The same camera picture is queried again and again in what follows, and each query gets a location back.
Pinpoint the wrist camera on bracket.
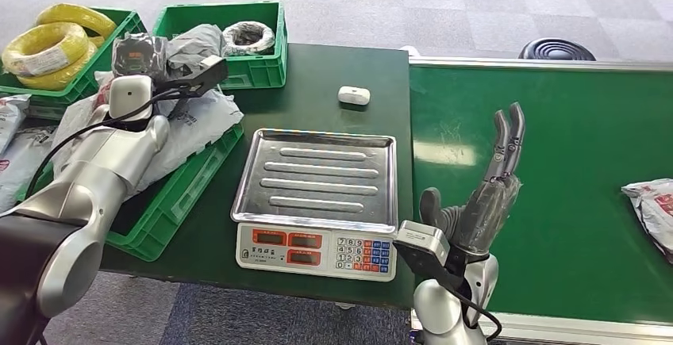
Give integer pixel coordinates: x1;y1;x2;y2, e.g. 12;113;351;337
154;54;230;102
392;219;465;292

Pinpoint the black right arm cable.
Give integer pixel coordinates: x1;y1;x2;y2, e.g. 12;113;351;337
451;278;504;345

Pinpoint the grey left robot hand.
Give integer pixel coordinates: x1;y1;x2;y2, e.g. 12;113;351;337
111;33;170;80

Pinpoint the plastic wrapped cable coil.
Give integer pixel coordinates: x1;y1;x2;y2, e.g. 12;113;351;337
221;20;277;57

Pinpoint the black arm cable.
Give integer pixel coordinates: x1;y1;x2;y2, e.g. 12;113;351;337
23;86;188;203
451;278;504;345

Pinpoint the yellow wire coil with label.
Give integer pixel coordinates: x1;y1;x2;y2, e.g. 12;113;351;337
1;21;91;77

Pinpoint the small white plastic case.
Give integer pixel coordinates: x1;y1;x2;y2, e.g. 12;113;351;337
336;85;371;106

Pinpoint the green conveyor belt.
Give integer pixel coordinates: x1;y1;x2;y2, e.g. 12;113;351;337
408;56;673;345

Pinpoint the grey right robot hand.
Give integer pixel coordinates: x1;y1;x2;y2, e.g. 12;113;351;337
418;102;527;258

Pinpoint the electronic scale with steel tray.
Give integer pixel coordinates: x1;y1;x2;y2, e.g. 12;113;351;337
229;127;399;284

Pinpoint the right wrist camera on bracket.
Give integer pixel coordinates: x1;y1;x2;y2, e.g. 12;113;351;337
392;219;465;292

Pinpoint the white printed courier bag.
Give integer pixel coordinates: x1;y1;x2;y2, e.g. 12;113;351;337
0;125;60;213
0;94;32;155

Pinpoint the green crate holding packages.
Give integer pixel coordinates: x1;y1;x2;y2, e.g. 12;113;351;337
15;121;246;264

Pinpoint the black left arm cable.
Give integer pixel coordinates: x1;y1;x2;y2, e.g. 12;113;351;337
23;86;188;203

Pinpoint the green crate with wrapped coils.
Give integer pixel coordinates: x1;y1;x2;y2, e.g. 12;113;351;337
152;0;289;91

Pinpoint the green crate with yellow coils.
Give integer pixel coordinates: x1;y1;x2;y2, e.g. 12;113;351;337
0;6;148;106

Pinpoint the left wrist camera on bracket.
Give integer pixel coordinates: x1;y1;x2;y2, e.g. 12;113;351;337
154;54;230;102

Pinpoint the large white express package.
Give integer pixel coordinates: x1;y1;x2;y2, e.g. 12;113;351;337
49;71;246;197

